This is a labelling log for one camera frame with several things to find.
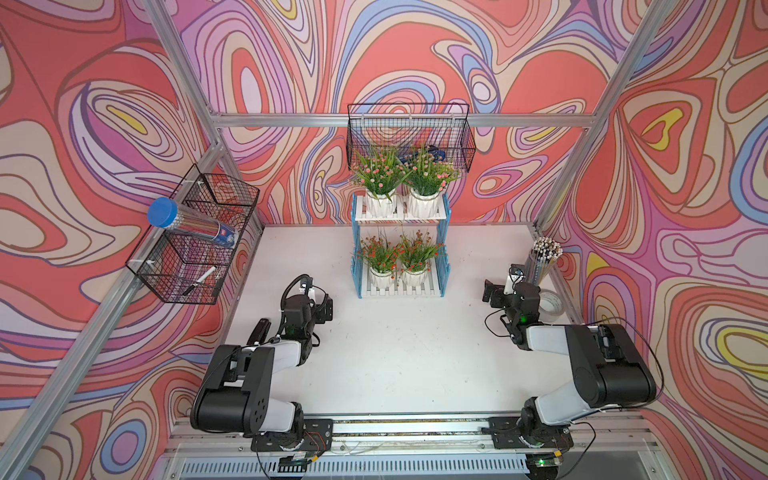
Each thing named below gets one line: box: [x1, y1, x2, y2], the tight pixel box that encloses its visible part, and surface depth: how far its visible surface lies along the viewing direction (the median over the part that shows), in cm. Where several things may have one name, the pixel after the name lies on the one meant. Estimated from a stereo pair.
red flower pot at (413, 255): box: [393, 230, 444, 287], surface depth 95 cm
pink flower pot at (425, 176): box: [398, 144, 463, 218], surface depth 78 cm
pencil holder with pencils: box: [525, 236, 563, 285], surface depth 92 cm
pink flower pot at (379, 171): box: [350, 147, 413, 218], surface depth 78 cm
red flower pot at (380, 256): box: [357, 235, 398, 289], surface depth 95 cm
